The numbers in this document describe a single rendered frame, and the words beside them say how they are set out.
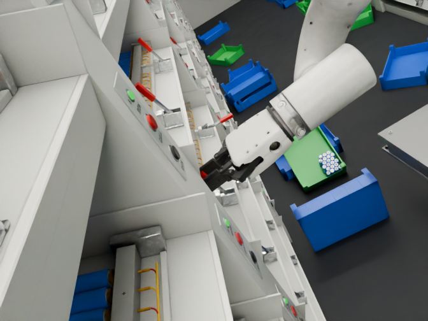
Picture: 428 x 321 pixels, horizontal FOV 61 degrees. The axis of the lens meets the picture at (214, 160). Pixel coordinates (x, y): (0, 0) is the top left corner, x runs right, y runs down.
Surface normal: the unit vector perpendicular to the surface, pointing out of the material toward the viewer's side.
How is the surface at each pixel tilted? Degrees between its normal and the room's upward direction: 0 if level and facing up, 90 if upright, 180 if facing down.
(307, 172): 28
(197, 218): 90
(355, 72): 68
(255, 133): 11
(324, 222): 90
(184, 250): 20
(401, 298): 0
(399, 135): 4
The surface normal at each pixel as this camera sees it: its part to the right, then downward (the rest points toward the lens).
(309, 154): -0.34, -0.37
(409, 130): -0.42, -0.70
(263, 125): -0.60, -0.56
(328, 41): -0.04, 0.73
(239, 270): 0.16, 0.54
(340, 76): -0.23, 0.07
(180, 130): -0.14, -0.82
